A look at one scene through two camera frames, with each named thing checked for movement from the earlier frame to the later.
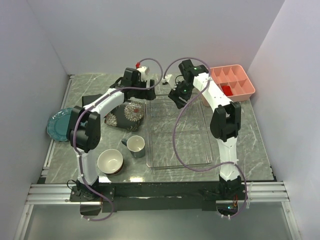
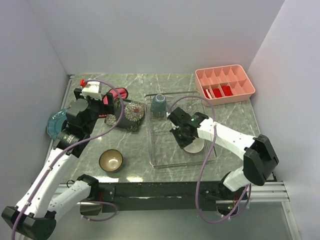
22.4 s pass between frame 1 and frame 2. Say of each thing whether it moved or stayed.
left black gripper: moved
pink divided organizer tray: stayed
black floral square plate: stayed
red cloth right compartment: stayed
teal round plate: stayed
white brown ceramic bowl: moved
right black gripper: moved
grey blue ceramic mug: moved
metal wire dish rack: stayed
